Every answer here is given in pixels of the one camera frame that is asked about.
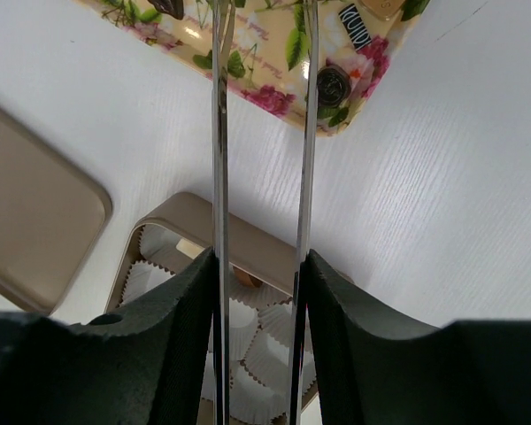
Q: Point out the floral tray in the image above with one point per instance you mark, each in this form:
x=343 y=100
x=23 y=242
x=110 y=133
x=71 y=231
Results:
x=269 y=61

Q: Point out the dark round swirl chocolate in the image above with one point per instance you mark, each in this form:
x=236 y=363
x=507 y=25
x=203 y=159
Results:
x=333 y=85

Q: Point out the beige tin lid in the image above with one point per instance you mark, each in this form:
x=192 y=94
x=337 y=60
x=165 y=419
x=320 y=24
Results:
x=51 y=215

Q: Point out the striped black white chocolate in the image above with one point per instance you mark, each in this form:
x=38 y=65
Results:
x=355 y=27

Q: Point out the metal tongs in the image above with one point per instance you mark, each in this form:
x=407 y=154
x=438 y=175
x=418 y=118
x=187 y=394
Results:
x=223 y=19

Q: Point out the beige tin box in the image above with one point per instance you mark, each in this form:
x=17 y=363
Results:
x=260 y=319

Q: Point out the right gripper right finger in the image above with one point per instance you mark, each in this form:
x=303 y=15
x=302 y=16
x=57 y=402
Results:
x=376 y=365

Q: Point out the brown oval chocolate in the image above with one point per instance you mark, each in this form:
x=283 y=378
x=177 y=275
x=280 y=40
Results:
x=246 y=279

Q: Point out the beige square chocolate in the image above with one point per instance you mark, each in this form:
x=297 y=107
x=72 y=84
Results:
x=188 y=248

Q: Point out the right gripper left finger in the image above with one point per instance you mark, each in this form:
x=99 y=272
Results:
x=142 y=363

